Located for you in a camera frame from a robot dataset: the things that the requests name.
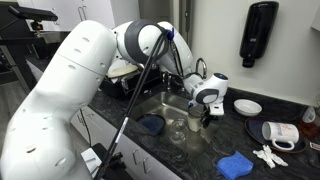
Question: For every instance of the black soap dispenser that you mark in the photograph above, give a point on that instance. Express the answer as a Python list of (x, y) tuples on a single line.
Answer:
[(259, 25)]

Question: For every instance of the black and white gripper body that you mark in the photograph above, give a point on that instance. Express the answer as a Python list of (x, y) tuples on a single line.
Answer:
[(214, 109)]

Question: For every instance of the stainless steel sink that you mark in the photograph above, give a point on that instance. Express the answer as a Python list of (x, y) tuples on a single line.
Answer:
[(173, 107)]

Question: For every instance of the right cabinet door handle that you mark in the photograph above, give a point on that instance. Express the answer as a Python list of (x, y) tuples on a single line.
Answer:
[(146, 167)]

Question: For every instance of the blue sponge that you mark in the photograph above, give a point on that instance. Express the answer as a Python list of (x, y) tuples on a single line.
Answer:
[(232, 167)]

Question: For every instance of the white bowl on counter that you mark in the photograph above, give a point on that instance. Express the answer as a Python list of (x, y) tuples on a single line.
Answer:
[(247, 107)]

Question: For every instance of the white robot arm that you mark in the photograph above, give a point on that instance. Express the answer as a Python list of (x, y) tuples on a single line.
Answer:
[(38, 144)]

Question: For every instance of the clear glass bowl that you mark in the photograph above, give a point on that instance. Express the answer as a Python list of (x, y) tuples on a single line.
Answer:
[(178, 131)]

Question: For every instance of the black camera on stand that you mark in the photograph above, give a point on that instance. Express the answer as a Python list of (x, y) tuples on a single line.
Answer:
[(35, 15)]

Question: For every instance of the left cabinet door handle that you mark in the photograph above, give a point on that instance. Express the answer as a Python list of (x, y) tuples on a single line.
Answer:
[(136, 156)]

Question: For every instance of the black dish rack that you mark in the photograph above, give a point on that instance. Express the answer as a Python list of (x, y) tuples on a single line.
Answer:
[(122, 87)]

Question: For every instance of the cabinet door handle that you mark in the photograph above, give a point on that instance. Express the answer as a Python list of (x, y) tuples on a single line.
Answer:
[(136, 156), (146, 167)]

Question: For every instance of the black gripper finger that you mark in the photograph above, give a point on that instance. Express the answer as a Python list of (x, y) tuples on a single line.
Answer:
[(205, 121), (198, 116)]

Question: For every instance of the white mug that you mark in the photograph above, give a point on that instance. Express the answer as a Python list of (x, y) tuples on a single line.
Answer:
[(193, 123), (283, 136)]

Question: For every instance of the dark blue plate on counter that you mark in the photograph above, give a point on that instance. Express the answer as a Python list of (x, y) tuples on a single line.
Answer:
[(253, 126)]

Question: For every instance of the white mug on plate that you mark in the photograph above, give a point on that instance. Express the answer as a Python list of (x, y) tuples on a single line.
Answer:
[(283, 136)]

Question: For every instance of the dark blue plate in sink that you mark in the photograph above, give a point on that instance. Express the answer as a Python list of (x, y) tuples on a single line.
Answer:
[(153, 122)]

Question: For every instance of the crumpled white paper scrap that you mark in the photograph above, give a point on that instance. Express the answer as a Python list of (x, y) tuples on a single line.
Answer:
[(269, 157)]

